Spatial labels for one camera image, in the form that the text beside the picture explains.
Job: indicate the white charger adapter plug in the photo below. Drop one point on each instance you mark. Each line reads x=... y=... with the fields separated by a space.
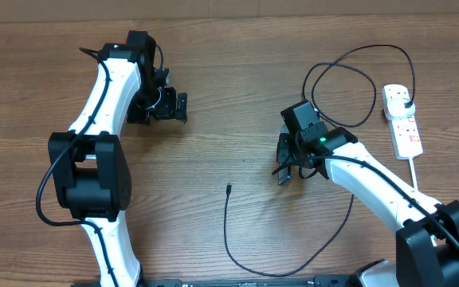
x=398 y=108

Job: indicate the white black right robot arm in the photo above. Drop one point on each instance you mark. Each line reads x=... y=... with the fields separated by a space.
x=426 y=231

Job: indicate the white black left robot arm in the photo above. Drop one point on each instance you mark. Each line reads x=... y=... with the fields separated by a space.
x=87 y=163

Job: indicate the Galaxy S24 smartphone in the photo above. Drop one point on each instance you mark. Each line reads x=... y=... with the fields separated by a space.
x=284 y=175

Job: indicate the white power strip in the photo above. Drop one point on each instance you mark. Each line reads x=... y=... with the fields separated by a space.
x=404 y=132

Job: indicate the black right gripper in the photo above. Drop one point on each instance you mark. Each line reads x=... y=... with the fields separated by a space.
x=282 y=154

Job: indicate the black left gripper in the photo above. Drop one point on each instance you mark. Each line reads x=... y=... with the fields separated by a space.
x=166 y=111

